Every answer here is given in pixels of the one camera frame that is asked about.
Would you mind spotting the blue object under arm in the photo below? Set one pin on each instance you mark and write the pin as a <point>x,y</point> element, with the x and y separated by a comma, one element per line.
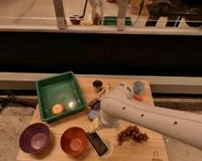
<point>92,115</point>

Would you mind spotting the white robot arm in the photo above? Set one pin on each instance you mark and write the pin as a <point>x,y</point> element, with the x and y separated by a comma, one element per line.
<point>180,125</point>

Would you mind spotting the small dark cup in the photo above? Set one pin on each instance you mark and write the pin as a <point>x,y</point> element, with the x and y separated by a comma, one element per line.
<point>97,84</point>

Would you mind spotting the blue cup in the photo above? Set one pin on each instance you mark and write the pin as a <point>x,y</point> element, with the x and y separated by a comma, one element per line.
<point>138,87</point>

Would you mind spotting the black eraser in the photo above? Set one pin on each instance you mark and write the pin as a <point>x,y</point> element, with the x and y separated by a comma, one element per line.
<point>97,143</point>

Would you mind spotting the small red object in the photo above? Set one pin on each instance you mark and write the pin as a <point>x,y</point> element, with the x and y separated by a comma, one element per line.
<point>138,97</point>

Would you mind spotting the green plastic tray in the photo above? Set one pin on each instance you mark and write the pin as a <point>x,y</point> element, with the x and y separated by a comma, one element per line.
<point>61,89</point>

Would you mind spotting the orange round fruit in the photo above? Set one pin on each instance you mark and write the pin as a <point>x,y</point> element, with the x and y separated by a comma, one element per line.
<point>58,109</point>

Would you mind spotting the wooden board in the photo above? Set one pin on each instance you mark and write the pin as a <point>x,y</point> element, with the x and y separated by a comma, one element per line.
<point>152,150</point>

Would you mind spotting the bunch of dark grapes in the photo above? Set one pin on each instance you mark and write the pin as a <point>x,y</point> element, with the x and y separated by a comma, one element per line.
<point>132,132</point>

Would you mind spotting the orange bowl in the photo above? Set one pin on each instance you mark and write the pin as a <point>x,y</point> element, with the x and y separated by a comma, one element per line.
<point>74,141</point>

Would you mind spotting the purple bowl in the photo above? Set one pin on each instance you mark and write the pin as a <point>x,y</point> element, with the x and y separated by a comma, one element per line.
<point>35,138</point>

